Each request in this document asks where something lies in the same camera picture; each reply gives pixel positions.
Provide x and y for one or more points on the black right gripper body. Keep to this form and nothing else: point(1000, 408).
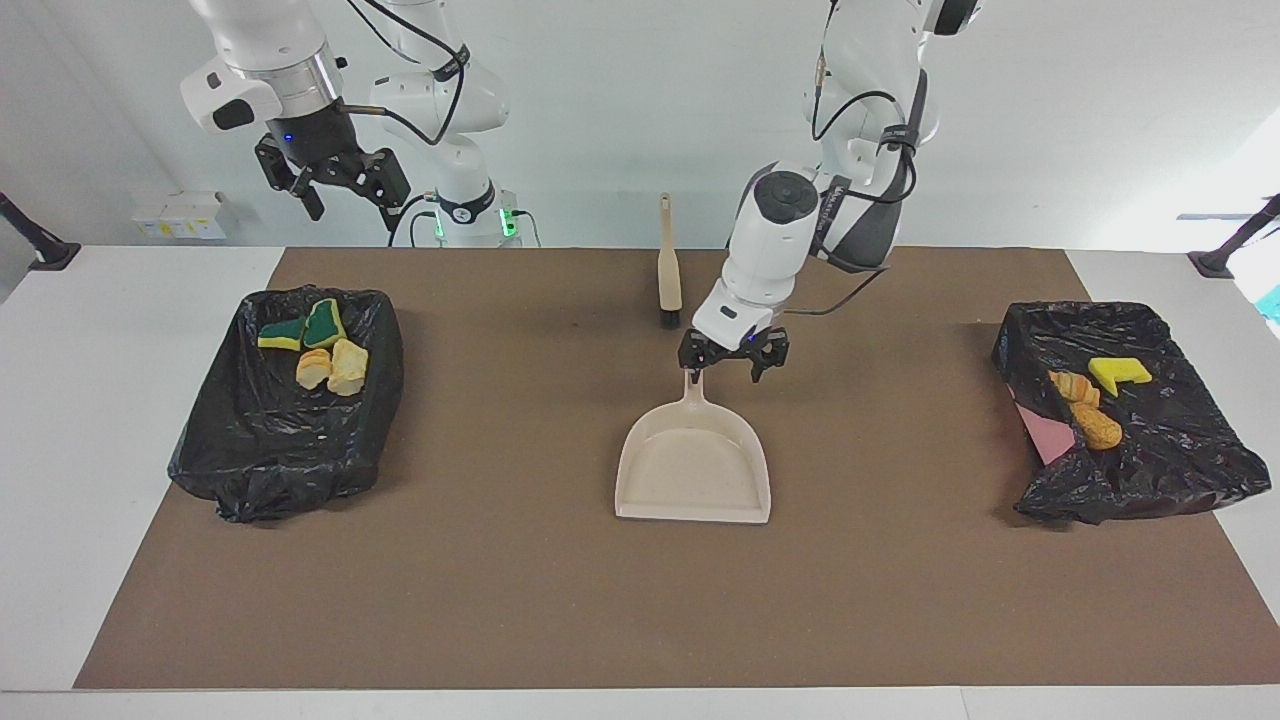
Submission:
point(325, 150)

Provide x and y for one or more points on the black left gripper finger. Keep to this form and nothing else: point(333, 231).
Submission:
point(760, 370)
point(693, 372)

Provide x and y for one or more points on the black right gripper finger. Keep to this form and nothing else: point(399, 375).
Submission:
point(313, 202)
point(394, 216)

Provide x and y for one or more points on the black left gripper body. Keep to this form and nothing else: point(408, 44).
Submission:
point(735, 345)

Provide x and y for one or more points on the beige hand brush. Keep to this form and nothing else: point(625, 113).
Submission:
point(668, 280)

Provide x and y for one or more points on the beige plastic dustpan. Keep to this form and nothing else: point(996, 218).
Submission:
point(695, 470)

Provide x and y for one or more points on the yellow green sponge chunk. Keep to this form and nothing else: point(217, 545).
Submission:
point(324, 323)

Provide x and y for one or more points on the yellow green sponge wedge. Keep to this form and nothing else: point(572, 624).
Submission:
point(282, 335)

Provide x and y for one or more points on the pale yellow sponge lump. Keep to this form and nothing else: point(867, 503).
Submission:
point(348, 367)

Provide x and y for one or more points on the orange white striped sponge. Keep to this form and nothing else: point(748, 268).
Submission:
point(313, 370)

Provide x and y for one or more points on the pale yellow sponge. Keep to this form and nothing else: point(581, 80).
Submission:
point(1074, 386)

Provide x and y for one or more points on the brown sponge nugget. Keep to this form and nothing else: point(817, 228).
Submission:
point(1100, 430)

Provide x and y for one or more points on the notched green yellow sponge piece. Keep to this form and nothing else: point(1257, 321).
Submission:
point(1118, 372)

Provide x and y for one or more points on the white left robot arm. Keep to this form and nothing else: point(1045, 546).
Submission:
point(770, 240)

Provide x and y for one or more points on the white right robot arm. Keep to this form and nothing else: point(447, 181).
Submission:
point(270, 50)

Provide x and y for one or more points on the black bag lined pink bin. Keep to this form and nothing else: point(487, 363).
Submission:
point(1170, 440)

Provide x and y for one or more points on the brown table mat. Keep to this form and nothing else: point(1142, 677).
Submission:
point(600, 620)

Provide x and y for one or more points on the teal object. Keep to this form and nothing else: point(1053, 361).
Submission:
point(1270, 305)

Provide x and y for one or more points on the white wall socket box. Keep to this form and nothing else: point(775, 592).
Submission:
point(180, 215)

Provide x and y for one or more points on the black camera stand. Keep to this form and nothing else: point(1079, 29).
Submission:
point(1215, 262)
point(45, 253)

